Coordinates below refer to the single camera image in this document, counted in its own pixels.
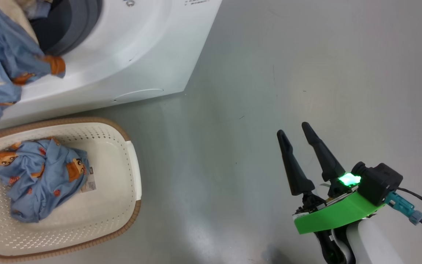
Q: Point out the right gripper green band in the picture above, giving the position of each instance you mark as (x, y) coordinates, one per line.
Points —
(335, 214)

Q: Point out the blue bear print garment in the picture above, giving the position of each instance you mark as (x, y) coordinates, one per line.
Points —
(39, 179)

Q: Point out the cream and blue bear garment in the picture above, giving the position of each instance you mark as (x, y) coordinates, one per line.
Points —
(6, 51)

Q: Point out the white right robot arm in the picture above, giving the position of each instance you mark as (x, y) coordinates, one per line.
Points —
(372, 245)

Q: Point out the cream perforated basket brown rim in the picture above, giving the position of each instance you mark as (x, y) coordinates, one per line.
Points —
(112, 176)

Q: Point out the white front-load washing machine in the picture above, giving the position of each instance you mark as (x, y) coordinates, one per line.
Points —
(141, 47)

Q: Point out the paper product label sticker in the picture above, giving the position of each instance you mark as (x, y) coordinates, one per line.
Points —
(89, 181)

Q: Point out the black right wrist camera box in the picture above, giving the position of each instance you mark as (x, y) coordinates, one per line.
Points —
(379, 181)

